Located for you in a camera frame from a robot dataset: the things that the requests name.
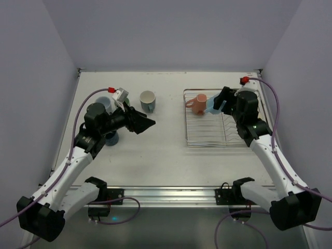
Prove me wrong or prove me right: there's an aluminium front rail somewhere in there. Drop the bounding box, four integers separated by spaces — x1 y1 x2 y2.
107 186 255 208

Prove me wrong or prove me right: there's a light blue mug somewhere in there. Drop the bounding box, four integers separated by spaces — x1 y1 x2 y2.
205 95 226 115

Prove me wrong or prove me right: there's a metal wire dish rack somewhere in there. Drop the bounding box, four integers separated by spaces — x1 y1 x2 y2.
183 88 247 148

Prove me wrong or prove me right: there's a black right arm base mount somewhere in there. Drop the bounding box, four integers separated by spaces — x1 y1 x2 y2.
214 177 256 223

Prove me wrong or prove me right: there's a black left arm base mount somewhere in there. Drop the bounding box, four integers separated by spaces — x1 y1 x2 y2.
85 177 125 225

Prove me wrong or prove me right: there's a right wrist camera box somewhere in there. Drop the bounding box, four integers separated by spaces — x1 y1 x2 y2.
239 76 258 92

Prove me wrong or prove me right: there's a dark blue mug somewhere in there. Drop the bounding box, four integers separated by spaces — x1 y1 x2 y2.
105 131 119 146

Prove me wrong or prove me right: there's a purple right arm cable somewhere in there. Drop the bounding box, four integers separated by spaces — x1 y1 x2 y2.
215 76 332 249

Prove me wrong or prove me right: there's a pink mug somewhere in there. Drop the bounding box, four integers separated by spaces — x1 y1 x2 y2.
185 94 208 116

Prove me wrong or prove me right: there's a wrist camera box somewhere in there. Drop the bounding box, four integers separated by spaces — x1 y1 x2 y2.
239 76 258 92
112 88 129 110

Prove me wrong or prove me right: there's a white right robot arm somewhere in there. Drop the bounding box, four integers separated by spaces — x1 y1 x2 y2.
213 87 321 231

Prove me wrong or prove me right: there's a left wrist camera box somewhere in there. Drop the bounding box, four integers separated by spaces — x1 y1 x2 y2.
112 88 129 110

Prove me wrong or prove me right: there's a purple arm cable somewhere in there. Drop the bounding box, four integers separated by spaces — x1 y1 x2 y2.
0 87 116 246
215 76 332 249

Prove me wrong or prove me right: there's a pale blue footed cup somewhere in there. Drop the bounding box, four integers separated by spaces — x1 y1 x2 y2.
95 96 112 113

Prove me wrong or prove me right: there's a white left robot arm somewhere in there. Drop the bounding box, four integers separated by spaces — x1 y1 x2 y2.
17 103 156 242

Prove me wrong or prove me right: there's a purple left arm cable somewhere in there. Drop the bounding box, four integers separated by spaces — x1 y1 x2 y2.
0 87 116 246

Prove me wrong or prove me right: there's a teal grey mug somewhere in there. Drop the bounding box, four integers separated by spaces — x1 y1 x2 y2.
140 90 156 113

